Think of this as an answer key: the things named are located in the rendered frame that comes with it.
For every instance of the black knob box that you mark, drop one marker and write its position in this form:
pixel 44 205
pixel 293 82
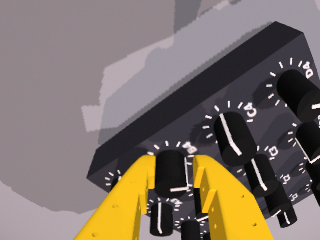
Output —
pixel 255 90

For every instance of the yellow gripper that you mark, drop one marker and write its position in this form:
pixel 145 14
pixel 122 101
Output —
pixel 233 212

